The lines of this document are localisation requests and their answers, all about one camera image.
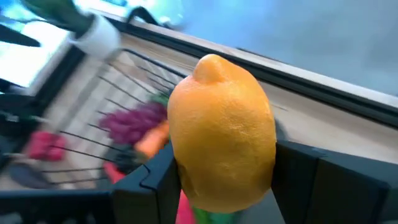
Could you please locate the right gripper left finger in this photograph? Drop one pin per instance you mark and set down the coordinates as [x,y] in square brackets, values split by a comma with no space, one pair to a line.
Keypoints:
[146,199]

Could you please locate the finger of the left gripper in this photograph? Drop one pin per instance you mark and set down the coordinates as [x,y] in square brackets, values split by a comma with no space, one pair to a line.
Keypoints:
[15,36]

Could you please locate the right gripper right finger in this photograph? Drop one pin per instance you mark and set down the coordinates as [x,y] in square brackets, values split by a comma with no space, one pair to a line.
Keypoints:
[326,193]

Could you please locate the red chili pepper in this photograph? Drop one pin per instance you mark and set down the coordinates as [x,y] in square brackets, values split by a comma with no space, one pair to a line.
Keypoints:
[113,174]

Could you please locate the black grape bunch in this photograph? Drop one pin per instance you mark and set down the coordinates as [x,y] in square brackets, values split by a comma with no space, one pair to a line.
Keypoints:
[127,158]

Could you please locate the orange carrot toy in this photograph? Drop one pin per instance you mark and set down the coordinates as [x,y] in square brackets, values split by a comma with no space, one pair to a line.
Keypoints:
[152,140]

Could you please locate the smooth green cucumber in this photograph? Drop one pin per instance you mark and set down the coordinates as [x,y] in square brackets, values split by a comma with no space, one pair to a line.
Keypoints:
[214,217]

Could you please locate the magenta grape bunch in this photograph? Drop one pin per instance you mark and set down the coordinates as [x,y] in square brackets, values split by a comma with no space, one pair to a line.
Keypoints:
[133,123]

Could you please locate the yellow lemon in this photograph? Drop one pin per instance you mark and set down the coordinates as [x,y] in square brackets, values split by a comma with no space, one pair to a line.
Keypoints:
[220,133]

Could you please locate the red bell pepper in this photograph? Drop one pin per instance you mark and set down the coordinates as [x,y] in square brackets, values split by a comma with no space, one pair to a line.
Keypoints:
[46,146]

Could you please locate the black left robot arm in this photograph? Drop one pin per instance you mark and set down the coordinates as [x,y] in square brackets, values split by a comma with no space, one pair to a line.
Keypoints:
[12,124]

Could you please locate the snake plant in white pot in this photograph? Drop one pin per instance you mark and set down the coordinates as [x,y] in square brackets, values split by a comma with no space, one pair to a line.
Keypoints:
[99,39]

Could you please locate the black aluminium table frame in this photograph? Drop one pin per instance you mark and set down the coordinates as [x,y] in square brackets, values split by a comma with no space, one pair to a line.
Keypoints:
[280,79]

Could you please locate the black frame bracket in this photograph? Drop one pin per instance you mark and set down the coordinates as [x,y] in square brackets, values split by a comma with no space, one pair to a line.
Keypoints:
[136,14]

